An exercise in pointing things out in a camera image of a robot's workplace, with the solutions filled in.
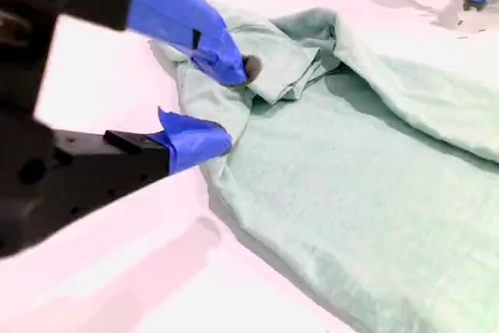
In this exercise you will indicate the pale green T-shirt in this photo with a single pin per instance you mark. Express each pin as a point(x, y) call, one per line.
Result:
point(331, 192)

